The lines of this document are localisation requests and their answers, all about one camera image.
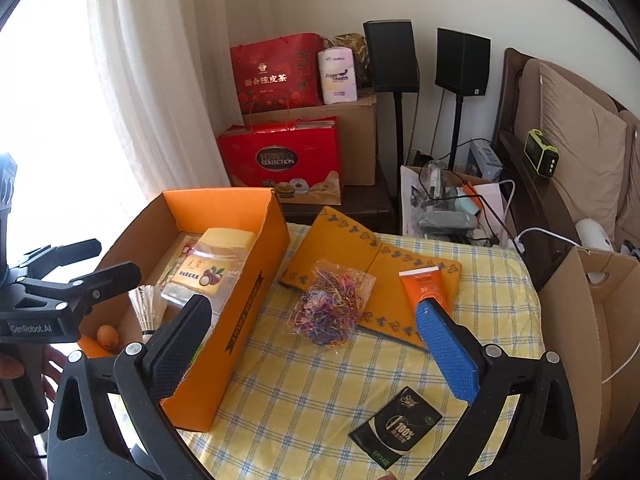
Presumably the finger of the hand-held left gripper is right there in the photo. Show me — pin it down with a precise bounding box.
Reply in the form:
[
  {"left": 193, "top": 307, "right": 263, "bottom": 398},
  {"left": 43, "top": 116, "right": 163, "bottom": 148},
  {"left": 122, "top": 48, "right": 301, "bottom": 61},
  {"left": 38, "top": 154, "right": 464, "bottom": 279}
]
[
  {"left": 20, "top": 238, "right": 103, "bottom": 279},
  {"left": 20, "top": 261, "right": 142, "bottom": 328}
]

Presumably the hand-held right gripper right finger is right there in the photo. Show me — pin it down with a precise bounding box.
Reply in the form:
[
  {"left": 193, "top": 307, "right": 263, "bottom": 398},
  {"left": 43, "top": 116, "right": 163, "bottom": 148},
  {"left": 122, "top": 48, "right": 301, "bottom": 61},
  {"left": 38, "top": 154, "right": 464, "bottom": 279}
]
[{"left": 415, "top": 299, "right": 583, "bottom": 480}]

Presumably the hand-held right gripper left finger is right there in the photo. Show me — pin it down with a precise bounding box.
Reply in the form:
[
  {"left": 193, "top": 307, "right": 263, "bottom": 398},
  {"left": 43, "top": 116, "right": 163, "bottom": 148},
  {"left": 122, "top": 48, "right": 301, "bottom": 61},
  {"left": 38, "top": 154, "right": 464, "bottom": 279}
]
[{"left": 47, "top": 294, "right": 213, "bottom": 480}]

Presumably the white feather shuttlecock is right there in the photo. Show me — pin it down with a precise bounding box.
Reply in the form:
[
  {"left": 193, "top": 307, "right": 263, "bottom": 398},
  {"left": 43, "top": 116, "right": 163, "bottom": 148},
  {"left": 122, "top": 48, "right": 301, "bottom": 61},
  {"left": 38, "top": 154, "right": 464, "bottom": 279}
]
[{"left": 129, "top": 285, "right": 166, "bottom": 336}]

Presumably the orange ping-pong ball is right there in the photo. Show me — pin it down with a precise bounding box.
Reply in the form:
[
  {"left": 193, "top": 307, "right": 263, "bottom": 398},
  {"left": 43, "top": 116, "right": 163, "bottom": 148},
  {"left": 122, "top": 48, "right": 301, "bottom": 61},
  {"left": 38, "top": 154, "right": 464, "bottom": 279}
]
[{"left": 96, "top": 325, "right": 121, "bottom": 351}]

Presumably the orange white sunscreen tube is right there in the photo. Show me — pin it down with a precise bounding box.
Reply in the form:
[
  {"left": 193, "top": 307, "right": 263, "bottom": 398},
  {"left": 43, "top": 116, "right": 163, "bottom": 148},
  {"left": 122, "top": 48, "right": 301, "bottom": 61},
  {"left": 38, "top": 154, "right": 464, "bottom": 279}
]
[{"left": 398, "top": 266, "right": 458, "bottom": 321}]

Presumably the clear jar with yellow lid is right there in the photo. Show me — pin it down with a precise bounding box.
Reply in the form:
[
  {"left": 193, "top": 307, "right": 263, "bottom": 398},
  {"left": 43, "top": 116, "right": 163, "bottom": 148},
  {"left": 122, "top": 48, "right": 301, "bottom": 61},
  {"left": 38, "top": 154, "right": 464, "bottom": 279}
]
[{"left": 161, "top": 228, "right": 257, "bottom": 313}]

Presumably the orange cardboard box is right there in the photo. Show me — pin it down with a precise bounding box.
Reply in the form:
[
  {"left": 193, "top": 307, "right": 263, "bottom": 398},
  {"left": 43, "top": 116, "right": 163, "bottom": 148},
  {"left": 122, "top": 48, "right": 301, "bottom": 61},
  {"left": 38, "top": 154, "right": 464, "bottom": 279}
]
[{"left": 77, "top": 187, "right": 291, "bottom": 433}]

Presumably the bag of coloured rubber bands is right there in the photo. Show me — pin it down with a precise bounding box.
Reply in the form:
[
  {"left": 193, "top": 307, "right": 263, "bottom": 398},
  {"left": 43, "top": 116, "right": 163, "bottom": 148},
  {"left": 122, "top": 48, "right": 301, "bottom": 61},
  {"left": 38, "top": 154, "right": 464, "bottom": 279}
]
[{"left": 280, "top": 259, "right": 377, "bottom": 348}]

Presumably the person's left hand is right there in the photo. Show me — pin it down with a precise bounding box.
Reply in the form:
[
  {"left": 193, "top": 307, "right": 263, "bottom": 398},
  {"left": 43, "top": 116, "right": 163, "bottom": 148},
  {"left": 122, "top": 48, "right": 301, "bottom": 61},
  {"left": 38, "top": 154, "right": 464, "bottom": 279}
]
[{"left": 37, "top": 346, "right": 68, "bottom": 403}]

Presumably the black tissue packet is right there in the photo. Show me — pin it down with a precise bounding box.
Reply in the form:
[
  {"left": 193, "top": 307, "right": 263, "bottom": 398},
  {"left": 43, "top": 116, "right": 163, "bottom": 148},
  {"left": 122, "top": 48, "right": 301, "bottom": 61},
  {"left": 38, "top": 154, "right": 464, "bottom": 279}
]
[{"left": 348, "top": 386, "right": 445, "bottom": 470}]

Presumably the yellow plaid tablecloth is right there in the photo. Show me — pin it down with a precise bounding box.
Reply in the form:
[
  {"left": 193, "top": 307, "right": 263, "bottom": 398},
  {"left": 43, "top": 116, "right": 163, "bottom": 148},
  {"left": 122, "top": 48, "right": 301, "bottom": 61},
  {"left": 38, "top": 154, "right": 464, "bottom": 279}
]
[{"left": 175, "top": 222, "right": 541, "bottom": 480}]

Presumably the orange printed cloth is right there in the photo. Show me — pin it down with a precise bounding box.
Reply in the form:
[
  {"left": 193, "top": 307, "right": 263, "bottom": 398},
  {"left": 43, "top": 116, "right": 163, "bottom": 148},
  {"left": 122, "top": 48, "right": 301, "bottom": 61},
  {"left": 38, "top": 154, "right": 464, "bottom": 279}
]
[{"left": 277, "top": 206, "right": 463, "bottom": 350}]

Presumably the white plastic bag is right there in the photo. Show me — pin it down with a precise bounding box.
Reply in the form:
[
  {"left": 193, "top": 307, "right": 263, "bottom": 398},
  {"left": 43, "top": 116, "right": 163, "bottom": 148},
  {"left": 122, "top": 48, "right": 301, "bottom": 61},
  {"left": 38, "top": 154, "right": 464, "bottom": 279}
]
[{"left": 400, "top": 160, "right": 506, "bottom": 246}]

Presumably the dark wooden cabinet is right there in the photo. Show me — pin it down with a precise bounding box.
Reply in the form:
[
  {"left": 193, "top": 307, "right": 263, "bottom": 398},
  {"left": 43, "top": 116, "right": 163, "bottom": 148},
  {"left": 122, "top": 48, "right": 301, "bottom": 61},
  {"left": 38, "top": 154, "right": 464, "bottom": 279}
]
[{"left": 282, "top": 160, "right": 401, "bottom": 236}]

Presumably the white rounded device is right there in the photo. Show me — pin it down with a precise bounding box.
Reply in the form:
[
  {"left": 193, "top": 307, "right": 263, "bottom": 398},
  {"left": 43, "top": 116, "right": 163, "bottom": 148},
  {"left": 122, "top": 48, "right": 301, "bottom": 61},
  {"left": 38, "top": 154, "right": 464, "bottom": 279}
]
[{"left": 575, "top": 217, "right": 617, "bottom": 281}]

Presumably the grey blue box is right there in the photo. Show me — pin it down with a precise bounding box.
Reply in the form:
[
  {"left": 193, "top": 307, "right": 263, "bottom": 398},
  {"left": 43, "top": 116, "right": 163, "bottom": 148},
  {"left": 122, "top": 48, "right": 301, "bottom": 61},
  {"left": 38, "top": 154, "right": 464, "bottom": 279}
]
[{"left": 468, "top": 140, "right": 503, "bottom": 181}]

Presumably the red Ferrero gift box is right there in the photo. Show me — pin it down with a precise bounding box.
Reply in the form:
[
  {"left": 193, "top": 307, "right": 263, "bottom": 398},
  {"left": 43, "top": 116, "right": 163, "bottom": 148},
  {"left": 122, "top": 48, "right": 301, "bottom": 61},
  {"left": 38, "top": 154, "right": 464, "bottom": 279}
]
[{"left": 216, "top": 116, "right": 343, "bottom": 206}]

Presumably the green portable device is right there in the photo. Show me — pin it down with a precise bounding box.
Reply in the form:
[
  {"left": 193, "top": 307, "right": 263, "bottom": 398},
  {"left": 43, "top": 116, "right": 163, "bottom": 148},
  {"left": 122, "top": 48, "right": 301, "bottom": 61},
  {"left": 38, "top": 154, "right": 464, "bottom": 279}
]
[{"left": 522, "top": 129, "right": 560, "bottom": 178}]

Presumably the white curtain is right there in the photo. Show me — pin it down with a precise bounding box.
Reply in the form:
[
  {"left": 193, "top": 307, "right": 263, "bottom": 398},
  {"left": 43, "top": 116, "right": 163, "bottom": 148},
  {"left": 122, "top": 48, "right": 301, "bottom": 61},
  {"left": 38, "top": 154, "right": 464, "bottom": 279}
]
[{"left": 85, "top": 0, "right": 273, "bottom": 201}]

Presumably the black speaker stand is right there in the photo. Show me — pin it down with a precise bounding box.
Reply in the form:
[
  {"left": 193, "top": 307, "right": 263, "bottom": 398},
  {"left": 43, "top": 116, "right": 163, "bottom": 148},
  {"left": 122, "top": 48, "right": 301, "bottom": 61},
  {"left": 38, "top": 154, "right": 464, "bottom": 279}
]
[
  {"left": 392, "top": 92, "right": 408, "bottom": 171},
  {"left": 447, "top": 95, "right": 466, "bottom": 171}
]

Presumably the large plain cardboard box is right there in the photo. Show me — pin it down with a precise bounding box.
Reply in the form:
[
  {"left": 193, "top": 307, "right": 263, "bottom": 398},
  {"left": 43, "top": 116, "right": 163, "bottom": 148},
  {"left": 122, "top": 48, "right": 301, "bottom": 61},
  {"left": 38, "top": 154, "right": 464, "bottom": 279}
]
[{"left": 245, "top": 89, "right": 378, "bottom": 187}]

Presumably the large beige sofa cushion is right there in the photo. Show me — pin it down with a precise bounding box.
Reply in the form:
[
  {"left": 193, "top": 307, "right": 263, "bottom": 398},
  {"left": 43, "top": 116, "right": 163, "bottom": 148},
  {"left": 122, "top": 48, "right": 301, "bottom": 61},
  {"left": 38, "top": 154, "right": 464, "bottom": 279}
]
[{"left": 537, "top": 62, "right": 628, "bottom": 241}]

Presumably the brown sofa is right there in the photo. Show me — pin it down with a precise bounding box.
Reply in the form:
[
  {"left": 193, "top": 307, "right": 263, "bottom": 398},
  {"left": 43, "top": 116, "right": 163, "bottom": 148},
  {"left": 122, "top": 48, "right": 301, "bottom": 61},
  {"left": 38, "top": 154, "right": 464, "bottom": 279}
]
[{"left": 492, "top": 47, "right": 640, "bottom": 261}]

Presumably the red gift bag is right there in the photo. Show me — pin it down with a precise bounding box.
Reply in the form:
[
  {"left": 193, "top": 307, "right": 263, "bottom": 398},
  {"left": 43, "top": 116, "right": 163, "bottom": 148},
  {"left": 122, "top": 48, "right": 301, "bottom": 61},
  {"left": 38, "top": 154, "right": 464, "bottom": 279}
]
[{"left": 230, "top": 33, "right": 326, "bottom": 114}]

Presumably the black speaker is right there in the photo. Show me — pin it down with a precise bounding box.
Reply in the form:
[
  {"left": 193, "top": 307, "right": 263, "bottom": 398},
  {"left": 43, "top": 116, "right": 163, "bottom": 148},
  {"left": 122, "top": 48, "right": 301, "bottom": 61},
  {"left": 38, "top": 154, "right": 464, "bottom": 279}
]
[
  {"left": 435, "top": 27, "right": 492, "bottom": 97},
  {"left": 363, "top": 20, "right": 420, "bottom": 94}
]

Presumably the white cylindrical package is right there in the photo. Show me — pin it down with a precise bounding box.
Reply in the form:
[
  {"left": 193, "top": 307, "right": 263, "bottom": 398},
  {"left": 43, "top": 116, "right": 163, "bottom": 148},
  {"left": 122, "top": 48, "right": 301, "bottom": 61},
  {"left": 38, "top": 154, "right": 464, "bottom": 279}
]
[{"left": 317, "top": 46, "right": 358, "bottom": 106}]

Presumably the gold gift bag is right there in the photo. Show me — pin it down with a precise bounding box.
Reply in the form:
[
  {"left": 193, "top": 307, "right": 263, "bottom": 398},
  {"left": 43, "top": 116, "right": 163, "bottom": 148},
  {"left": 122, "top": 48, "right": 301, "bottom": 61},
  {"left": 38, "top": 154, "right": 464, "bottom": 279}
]
[{"left": 332, "top": 33, "right": 373, "bottom": 90}]

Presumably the brown cardboard box with handle hole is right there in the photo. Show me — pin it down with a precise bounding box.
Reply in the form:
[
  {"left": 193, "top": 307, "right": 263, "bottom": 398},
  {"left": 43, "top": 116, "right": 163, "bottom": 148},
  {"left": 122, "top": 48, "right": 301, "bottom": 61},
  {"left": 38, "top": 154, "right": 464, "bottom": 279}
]
[{"left": 537, "top": 245, "right": 640, "bottom": 471}]

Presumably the white cable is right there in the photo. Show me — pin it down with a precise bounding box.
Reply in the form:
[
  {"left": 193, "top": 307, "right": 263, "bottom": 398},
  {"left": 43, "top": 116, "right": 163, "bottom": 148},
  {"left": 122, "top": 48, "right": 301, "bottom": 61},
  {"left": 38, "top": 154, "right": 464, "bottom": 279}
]
[{"left": 602, "top": 345, "right": 640, "bottom": 386}]

